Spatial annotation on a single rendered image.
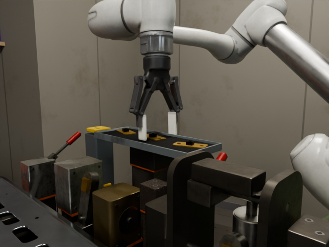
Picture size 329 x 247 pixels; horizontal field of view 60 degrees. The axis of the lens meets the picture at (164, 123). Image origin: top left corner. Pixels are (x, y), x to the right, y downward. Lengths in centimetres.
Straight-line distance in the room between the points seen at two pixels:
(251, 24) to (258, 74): 160
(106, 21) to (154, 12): 16
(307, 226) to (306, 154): 50
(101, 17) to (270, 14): 64
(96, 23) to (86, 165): 40
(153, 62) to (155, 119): 245
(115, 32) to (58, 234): 54
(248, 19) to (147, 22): 56
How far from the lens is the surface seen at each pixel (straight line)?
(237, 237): 45
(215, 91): 288
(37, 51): 233
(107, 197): 63
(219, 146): 72
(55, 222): 74
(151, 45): 76
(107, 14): 85
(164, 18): 77
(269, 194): 41
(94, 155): 98
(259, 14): 121
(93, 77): 271
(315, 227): 48
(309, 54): 109
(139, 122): 75
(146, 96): 76
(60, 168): 76
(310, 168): 95
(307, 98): 274
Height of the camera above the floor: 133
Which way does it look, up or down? 9 degrees down
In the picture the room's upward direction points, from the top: straight up
